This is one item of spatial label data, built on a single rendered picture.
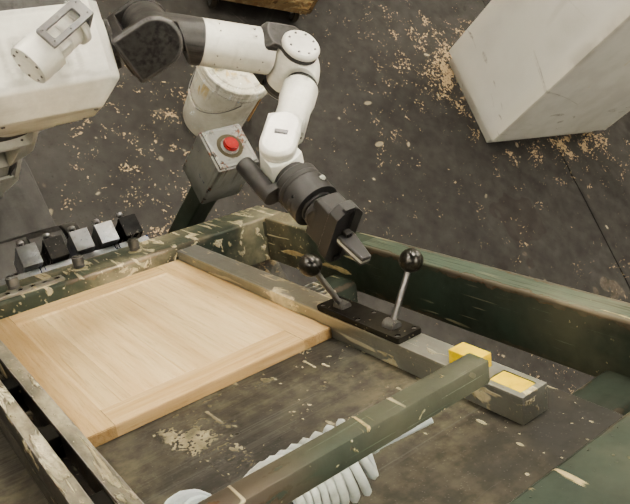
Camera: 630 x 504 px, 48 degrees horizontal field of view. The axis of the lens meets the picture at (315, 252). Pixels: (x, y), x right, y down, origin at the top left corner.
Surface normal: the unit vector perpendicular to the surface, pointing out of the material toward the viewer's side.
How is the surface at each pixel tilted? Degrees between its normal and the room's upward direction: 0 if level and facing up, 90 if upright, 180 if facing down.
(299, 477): 38
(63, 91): 68
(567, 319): 90
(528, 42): 90
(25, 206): 0
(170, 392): 53
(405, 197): 0
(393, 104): 0
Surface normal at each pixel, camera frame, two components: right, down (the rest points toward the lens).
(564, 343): -0.79, 0.29
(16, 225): 0.40, -0.42
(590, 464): -0.13, -0.94
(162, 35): 0.35, 0.52
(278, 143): 0.02, -0.59
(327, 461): 0.60, 0.19
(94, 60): 0.55, -0.06
